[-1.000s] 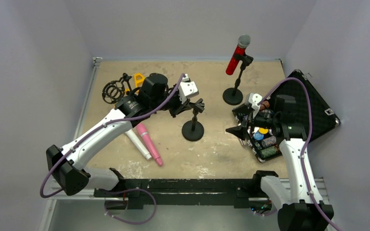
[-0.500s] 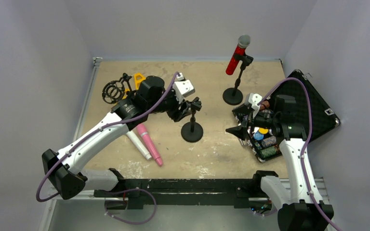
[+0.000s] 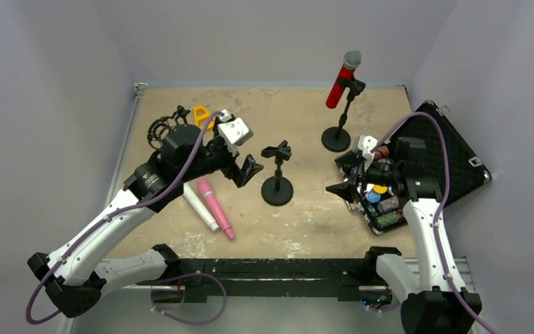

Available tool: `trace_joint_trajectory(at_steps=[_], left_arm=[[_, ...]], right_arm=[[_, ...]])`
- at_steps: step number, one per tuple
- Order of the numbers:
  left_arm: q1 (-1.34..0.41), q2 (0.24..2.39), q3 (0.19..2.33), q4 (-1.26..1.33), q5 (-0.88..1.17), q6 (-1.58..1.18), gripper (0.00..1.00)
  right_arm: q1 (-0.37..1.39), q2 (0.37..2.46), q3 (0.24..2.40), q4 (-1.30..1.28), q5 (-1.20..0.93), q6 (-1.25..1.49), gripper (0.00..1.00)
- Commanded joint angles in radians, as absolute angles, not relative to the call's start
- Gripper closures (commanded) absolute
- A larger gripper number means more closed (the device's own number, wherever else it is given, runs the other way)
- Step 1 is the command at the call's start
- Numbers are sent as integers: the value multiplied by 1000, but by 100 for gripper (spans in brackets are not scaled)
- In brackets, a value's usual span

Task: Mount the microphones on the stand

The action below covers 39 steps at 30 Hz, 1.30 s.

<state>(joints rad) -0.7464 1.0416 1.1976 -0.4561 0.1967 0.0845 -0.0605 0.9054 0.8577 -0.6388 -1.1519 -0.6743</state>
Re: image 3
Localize black round-base mic stand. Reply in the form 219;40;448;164
321;79;366;152

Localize pink toy microphone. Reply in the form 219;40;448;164
196;177;236;241

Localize white toy microphone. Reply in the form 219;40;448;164
183;182;219;232

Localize red glitter microphone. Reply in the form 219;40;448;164
325;49;362;109

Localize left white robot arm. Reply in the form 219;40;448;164
28;119;262;318

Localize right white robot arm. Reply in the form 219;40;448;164
326;135;482;333

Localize yellow poker chip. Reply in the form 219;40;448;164
372;184;388;195

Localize blue poker chip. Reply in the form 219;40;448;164
365;190;382;203

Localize black poker chip case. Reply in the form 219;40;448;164
340;100;492;234

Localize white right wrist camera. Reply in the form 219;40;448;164
351;135;378;160

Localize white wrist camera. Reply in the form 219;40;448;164
351;135;378;160
217;109;254;157

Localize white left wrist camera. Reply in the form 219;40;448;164
217;109;254;157

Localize yellow bracket at back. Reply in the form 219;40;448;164
192;105;211;129

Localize black tripod shock-mount stand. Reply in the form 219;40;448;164
147;105;191;150

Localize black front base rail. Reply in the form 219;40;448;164
149;258;393;308

